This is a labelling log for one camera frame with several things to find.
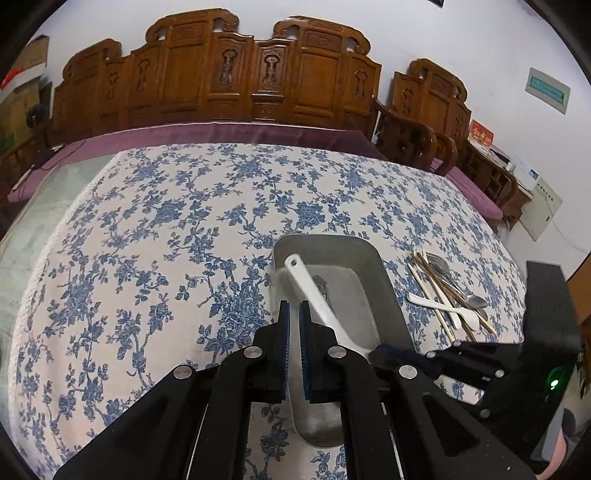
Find white plastic rice paddle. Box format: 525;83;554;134
284;254;372;360

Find blue floral tablecloth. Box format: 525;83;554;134
9;143;529;480

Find large brown cardboard box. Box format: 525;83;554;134
0;83;42;153

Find brown chopstick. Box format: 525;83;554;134
412;256;478;342
416;253;498;335

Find person's right hand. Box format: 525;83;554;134
547;433;579;480

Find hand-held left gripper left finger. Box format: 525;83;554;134
53;300;291;480

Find carved wooden armchair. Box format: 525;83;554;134
392;58;532;232

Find white chopstick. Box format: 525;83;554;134
407;263;455;344

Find red paper banner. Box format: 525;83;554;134
0;67;28;90

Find carved wooden sofa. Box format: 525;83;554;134
48;7;437;169

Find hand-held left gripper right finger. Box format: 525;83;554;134
299;300;539;480

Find purple armchair cushion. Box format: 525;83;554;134
429;164;504;220

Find stacked cardboard boxes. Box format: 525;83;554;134
16;34;51;81

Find red box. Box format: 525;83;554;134
468;119;495;148

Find grey wall panel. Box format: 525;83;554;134
525;67;571;115

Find stainless steel tray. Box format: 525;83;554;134
270;234;416;448

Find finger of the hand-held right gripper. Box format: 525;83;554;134
451;340;527;358
370;344;506;386

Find white ceramic spoon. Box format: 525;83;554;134
406;293;468;329

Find white wall box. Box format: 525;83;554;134
512;159;564;241

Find black cable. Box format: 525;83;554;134
9;140;88;191

